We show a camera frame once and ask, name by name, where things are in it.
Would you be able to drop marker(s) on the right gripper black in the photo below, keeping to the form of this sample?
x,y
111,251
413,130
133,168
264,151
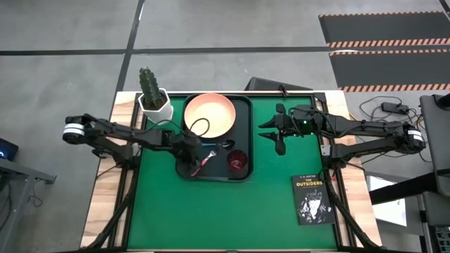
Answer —
x,y
299,121

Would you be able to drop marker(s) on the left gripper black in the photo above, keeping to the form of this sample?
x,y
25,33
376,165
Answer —
x,y
186,149

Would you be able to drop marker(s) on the dark red cup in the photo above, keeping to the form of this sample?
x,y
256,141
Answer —
x,y
237,162

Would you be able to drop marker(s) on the pink plate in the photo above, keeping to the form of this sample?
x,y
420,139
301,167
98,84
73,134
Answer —
x,y
214,110

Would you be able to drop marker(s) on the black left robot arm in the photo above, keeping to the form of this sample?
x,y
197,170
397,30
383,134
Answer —
x,y
116,130

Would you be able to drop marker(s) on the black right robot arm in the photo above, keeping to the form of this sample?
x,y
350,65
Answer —
x,y
369,128

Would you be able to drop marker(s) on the dark green plastic tray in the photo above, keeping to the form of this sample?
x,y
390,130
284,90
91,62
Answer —
x,y
244,140

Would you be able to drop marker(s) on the green cactus plant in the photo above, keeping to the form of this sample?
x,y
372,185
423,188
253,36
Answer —
x,y
149,88

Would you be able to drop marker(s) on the green table mat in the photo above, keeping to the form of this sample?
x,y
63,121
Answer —
x,y
211,218

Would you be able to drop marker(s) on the black Outsiders book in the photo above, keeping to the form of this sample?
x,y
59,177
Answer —
x,y
313,202

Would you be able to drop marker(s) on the black power adapter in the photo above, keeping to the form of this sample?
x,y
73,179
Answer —
x,y
394,107

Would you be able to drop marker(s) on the black hazard-striped floor mat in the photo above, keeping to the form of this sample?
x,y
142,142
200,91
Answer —
x,y
383,28
390,68

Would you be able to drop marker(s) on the white paper sheet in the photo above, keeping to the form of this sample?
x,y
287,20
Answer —
x,y
386,211

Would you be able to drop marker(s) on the grey side table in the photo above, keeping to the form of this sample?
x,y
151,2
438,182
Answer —
x,y
21,172

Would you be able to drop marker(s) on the black device with blue light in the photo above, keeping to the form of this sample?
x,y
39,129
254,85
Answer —
x,y
7,149

